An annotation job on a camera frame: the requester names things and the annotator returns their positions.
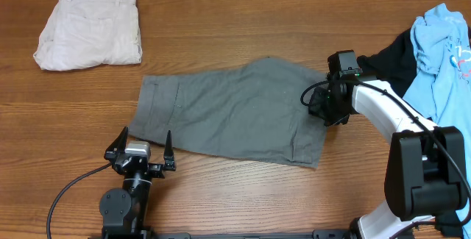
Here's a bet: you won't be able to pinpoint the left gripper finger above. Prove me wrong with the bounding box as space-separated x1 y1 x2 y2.
163 130 174 164
105 126 128 153

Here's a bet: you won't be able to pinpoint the black garment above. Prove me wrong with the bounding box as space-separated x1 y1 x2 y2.
357 29 417 97

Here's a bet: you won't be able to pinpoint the grey shorts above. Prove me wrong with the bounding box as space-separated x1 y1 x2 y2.
129 57 327 168

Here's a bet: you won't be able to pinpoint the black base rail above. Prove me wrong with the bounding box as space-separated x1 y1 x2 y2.
90 229 361 239

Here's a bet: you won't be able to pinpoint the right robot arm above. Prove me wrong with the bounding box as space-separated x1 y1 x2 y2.
301 50 470 239

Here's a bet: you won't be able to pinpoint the light blue t-shirt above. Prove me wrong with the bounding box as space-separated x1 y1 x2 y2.
402 2 471 239

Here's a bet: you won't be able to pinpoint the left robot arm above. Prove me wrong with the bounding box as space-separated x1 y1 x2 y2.
99 127 176 239

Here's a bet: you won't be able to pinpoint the folded beige shorts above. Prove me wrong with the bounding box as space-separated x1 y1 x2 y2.
33 0 143 71

